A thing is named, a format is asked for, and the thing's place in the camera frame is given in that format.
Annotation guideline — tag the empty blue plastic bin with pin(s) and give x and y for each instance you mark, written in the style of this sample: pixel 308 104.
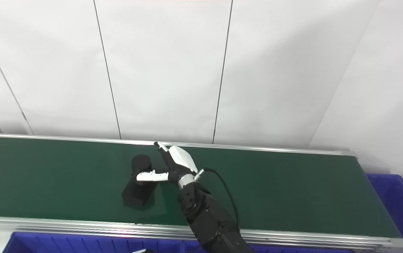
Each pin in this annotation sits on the empty blue plastic bin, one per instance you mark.
pixel 398 203

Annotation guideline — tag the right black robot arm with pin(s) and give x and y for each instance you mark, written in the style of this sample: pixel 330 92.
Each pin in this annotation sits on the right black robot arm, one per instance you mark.
pixel 208 218

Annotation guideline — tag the blue bin with grey parts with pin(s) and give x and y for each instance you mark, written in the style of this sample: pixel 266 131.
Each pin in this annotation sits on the blue bin with grey parts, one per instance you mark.
pixel 64 244

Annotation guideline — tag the green conveyor belt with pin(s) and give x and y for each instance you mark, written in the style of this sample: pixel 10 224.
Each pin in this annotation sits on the green conveyor belt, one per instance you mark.
pixel 293 182

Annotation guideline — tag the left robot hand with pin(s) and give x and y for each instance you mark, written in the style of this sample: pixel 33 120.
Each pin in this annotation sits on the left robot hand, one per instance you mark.
pixel 142 251

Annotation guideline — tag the black cylinder-on-block part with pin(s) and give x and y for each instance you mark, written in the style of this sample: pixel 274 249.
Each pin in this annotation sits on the black cylinder-on-block part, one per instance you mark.
pixel 134 196

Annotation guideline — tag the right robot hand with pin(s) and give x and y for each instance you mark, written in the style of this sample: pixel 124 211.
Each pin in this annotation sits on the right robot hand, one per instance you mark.
pixel 180 161

